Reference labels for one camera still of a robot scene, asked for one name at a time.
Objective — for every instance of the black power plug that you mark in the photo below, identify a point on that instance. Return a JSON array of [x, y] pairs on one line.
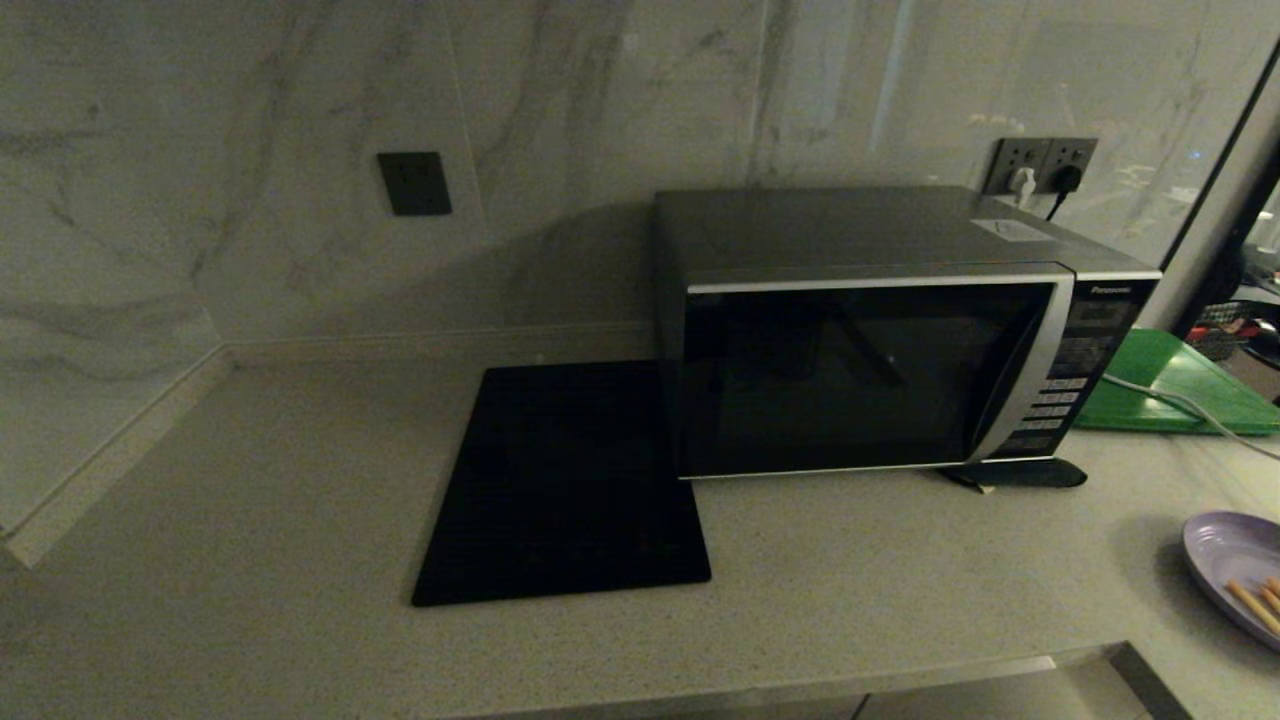
[[1067, 180]]

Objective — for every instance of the white power plug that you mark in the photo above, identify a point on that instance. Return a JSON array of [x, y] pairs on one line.
[[1022, 185]]

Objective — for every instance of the black foam pad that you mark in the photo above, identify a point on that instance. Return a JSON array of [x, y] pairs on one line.
[[1030, 474]]

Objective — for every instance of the purple plastic plate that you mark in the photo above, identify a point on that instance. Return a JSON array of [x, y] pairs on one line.
[[1225, 545]]

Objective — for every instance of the dark double wall socket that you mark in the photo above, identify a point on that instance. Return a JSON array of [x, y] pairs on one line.
[[1045, 152]]

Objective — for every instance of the green plastic cutting board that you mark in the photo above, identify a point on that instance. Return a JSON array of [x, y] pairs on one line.
[[1170, 385]]

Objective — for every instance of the orange bread stick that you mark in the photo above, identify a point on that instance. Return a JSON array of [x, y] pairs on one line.
[[1272, 598], [1250, 603]]

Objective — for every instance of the white cabinet front panel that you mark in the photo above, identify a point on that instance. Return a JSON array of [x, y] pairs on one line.
[[1000, 700]]

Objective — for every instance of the dark single wall socket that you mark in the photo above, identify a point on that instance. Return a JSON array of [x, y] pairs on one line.
[[413, 183]]

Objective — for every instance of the silver black microwave oven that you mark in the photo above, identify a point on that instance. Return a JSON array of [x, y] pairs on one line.
[[850, 225]]

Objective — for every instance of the black glass induction cooktop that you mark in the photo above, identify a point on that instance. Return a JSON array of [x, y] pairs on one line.
[[560, 490]]

